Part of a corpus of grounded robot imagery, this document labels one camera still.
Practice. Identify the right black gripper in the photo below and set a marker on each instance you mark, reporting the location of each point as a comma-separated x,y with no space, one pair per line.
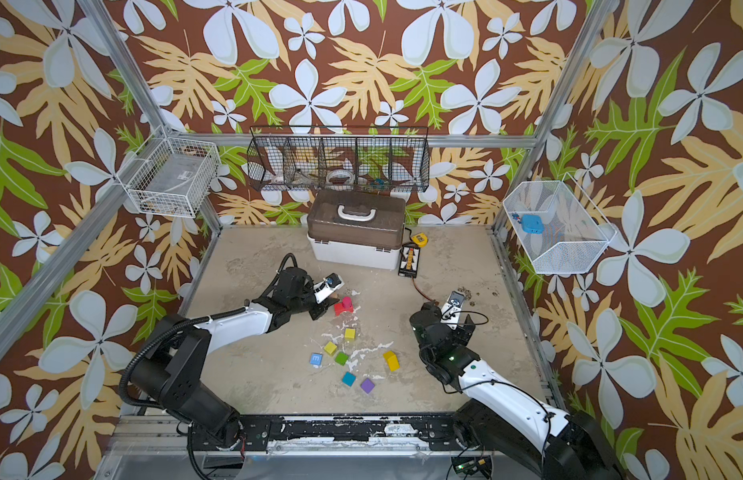
439,318

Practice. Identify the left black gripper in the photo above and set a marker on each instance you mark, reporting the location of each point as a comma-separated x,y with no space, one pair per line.
318,313

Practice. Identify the red wood block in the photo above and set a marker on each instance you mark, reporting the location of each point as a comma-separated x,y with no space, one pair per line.
339,309

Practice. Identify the yellow wood block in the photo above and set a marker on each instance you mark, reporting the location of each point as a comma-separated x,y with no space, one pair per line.
391,361

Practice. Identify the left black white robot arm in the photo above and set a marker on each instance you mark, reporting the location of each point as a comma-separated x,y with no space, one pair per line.
166,372

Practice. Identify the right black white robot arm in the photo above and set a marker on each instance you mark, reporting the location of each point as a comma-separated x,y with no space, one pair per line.
500,416

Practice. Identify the yellow-green cube lower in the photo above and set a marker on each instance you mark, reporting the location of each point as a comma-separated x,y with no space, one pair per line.
331,348

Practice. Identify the blue letter cube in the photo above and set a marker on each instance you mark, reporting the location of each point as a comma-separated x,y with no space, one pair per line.
316,360

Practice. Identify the green wood cube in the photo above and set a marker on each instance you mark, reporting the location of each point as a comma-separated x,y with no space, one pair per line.
342,358

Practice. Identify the teal wood cube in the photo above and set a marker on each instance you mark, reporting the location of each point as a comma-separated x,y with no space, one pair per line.
349,379

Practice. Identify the purple wood cube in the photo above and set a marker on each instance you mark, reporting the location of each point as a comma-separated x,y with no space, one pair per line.
368,386

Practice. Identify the brown lid storage box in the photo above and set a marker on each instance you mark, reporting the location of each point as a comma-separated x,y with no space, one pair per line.
357,228

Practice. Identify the black battery pack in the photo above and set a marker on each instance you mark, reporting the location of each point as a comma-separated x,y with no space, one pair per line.
409,261

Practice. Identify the yellow connector plug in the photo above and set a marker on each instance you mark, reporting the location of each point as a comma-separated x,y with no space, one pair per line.
420,239

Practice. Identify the blue object in basket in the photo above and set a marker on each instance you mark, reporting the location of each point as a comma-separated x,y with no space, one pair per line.
532,224

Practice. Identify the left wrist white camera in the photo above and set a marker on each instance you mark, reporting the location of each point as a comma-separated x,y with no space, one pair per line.
327,287

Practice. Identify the wrist white camera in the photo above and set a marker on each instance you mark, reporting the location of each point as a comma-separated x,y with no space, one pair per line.
327,287
451,310

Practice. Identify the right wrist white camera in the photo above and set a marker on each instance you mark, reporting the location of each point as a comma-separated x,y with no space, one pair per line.
451,310

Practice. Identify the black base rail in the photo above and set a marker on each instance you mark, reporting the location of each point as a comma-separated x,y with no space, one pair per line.
439,431

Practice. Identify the black wire basket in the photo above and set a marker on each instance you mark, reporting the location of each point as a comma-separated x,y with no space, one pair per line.
376,159

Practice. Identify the white wire basket right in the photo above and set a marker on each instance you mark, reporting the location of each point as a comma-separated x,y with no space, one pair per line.
577,233

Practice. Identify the white wire basket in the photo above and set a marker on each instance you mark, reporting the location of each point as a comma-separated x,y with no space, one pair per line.
170,175
577,233

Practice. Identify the white wire basket left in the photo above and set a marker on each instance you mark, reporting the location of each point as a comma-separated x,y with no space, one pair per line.
170,175

